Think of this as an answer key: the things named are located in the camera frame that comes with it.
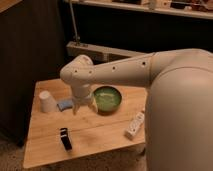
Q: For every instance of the long low wooden bench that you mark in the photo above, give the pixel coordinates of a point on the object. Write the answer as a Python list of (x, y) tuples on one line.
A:
[(99, 53)]

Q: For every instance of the small wooden table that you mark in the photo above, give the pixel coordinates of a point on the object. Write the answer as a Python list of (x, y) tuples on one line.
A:
[(89, 133)]

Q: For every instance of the metal pole stand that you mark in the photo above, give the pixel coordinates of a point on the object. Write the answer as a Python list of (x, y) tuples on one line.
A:
[(76, 35)]

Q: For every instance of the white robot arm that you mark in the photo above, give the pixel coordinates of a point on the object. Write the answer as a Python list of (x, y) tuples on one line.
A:
[(179, 104)]

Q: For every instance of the upper wooden shelf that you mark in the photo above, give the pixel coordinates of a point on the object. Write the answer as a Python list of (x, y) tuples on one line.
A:
[(202, 9)]

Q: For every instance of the dark curtain panel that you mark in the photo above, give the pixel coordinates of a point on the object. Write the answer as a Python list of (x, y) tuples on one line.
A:
[(32, 48)]

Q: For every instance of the green bowl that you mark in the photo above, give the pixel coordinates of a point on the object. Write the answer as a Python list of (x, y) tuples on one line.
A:
[(108, 98)]

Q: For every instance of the white remote controller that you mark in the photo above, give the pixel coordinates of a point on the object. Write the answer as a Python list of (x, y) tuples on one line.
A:
[(135, 125)]

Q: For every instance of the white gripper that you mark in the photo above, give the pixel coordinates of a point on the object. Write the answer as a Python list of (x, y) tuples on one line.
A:
[(82, 94)]

